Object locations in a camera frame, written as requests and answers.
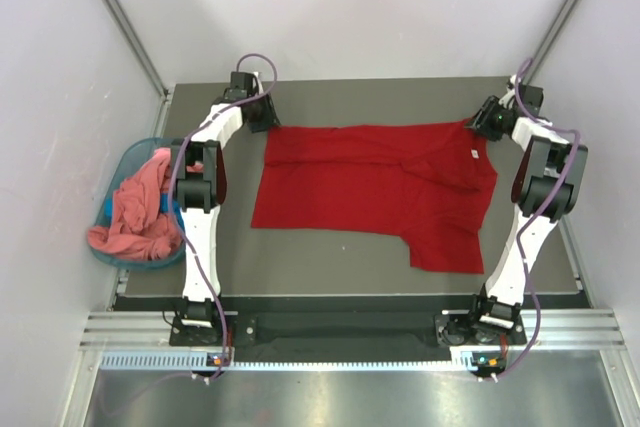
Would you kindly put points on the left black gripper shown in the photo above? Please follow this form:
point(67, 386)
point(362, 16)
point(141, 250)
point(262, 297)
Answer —
point(269, 118)

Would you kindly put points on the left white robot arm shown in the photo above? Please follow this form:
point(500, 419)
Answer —
point(199, 178)

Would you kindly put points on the slotted cable duct rail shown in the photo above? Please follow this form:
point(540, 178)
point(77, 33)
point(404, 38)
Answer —
point(201, 361)

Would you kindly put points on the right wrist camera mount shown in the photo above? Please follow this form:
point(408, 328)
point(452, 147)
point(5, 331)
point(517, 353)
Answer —
point(513, 86)

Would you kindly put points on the red t shirt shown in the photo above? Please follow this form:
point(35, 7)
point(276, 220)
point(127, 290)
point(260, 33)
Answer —
point(430, 185)

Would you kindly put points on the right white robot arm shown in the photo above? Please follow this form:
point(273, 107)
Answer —
point(545, 189)

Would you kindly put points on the teal mesh laundry basket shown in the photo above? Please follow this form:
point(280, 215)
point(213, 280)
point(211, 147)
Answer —
point(132, 159)

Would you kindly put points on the pink t shirt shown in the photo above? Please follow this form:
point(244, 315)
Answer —
point(140, 228)

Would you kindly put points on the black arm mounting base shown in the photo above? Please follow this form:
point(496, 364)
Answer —
point(361, 328)

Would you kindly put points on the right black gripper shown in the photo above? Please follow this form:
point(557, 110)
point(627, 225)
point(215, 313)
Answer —
point(481, 121)

